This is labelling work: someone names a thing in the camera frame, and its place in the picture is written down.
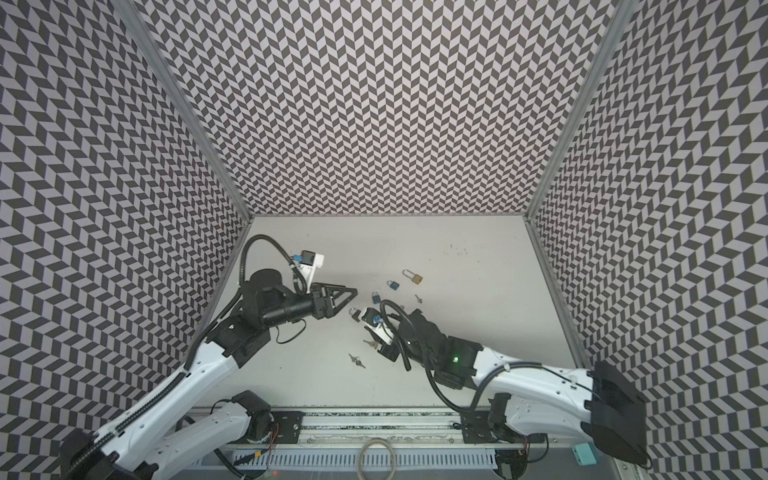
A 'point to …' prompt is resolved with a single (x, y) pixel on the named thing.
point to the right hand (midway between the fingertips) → (373, 330)
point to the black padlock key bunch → (372, 343)
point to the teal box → (584, 455)
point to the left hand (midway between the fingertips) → (351, 296)
